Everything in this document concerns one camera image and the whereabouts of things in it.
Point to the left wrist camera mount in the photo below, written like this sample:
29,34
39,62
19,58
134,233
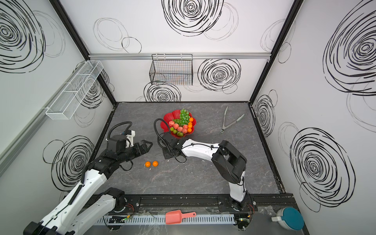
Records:
130,134

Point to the red flower-shaped bowl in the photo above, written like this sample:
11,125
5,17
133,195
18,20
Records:
169,117

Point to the white mesh wall shelf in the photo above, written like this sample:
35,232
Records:
82,89

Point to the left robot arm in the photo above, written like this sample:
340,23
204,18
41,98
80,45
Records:
82,207

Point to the teal and white container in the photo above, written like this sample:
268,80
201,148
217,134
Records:
289,218

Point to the black wire basket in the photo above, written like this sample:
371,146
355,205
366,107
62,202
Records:
175,69

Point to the pink plastic scoop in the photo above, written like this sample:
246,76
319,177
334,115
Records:
176,217

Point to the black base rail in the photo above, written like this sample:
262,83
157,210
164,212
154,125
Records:
221,202

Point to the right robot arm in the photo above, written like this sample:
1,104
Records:
229,162

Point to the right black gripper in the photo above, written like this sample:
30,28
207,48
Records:
166,152

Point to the green grape bunch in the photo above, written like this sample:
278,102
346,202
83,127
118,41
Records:
183,118

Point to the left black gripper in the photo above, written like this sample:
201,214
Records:
145,150

